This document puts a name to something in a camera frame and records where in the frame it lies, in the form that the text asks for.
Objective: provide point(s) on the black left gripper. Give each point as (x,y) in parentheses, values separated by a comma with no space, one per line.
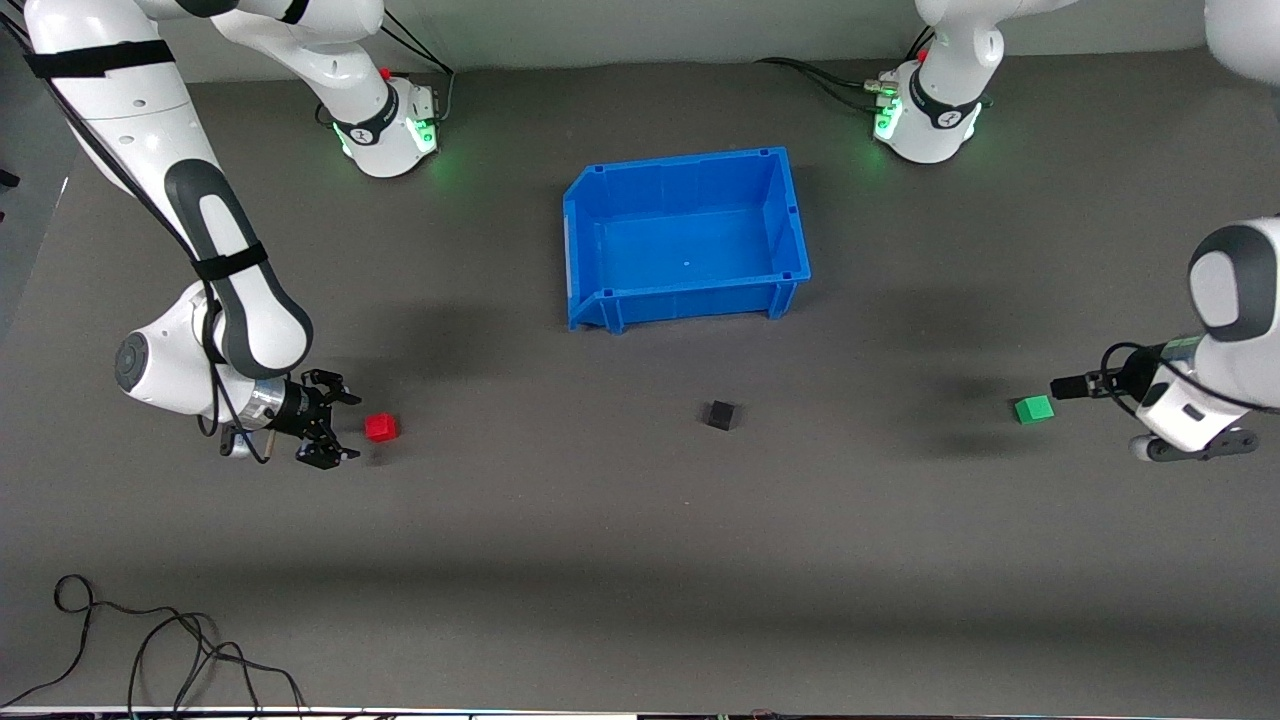
(1137,375)

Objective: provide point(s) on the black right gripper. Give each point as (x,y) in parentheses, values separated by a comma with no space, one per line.
(294,409)

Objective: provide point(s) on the small red cube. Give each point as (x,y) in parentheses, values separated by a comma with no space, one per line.
(380,428)

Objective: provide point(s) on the small green cube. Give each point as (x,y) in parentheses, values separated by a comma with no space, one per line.
(1034,410)

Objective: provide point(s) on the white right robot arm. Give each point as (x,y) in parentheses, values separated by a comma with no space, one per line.
(140,130)

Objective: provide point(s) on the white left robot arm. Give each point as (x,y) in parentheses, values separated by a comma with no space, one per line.
(1240,300)

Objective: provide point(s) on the small black cube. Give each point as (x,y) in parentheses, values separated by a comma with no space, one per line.
(720,415)

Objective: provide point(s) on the blue plastic storage bin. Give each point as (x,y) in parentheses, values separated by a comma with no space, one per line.
(700,240)

